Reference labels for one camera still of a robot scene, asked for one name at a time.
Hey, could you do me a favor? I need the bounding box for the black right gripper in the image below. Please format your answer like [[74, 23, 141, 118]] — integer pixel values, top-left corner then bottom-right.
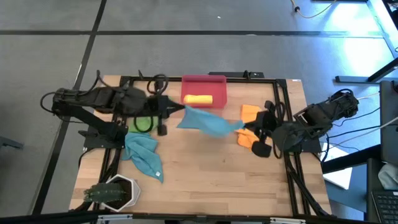
[[243, 99, 282, 159]]

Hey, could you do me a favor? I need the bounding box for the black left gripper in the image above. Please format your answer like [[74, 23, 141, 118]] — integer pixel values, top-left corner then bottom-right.
[[145, 93, 187, 137]]

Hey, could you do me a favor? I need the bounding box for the yellow microfiber towel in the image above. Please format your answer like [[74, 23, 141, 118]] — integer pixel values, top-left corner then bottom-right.
[[182, 94, 214, 106]]

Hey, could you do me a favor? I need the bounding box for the teal microfiber towel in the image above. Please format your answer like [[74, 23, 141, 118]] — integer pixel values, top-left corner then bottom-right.
[[176, 105, 246, 139]]

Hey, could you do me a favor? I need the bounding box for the orange microfiber towel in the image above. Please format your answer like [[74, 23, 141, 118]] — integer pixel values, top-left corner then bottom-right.
[[234, 104, 266, 152]]

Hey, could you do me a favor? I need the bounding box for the green microfiber towel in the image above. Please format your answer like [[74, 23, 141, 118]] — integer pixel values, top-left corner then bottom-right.
[[126, 114, 161, 134]]

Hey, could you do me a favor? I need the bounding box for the red plastic basket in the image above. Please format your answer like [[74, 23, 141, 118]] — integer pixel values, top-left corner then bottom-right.
[[180, 74, 228, 110]]

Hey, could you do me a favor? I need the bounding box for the light blue tagged towel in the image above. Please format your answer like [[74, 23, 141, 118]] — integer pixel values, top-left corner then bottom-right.
[[121, 131, 165, 184]]

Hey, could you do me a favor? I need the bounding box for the cactus in white hexagonal pot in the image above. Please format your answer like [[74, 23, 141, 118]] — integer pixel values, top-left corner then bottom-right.
[[83, 174, 142, 213]]

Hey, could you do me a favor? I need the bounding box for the white board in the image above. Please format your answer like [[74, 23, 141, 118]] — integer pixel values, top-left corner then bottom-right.
[[321, 142, 354, 191]]

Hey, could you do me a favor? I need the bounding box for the black desk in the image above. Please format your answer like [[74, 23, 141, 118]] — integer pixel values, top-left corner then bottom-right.
[[365, 157, 398, 224]]

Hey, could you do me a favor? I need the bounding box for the pale crumpled cloth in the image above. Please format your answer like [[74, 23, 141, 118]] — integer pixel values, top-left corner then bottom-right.
[[377, 162, 398, 191]]

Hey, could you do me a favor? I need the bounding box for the black keyboard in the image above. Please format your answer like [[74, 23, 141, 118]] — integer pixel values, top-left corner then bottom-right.
[[371, 190, 398, 224]]

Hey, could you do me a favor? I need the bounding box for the grey floor object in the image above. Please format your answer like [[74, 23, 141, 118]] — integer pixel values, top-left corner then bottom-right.
[[0, 136, 25, 151]]

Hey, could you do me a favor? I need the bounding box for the black aluminium table frame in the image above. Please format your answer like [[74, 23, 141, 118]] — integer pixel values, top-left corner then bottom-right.
[[70, 74, 333, 218]]

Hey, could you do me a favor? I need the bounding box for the black device with cables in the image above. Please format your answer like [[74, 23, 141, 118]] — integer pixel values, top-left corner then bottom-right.
[[208, 70, 266, 80]]

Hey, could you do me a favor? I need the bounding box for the silver bracket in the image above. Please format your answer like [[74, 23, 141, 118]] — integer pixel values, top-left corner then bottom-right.
[[269, 217, 307, 224], [97, 213, 134, 222]]

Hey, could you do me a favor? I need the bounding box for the black desk leg frame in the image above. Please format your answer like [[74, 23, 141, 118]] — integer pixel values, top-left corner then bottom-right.
[[335, 57, 398, 84]]

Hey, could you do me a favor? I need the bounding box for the white power cable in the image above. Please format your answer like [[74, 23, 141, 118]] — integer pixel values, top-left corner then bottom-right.
[[357, 91, 381, 101]]

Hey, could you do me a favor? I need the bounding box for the yellow floor cable with plug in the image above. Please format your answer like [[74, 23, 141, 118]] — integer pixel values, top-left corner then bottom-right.
[[289, 0, 338, 19]]

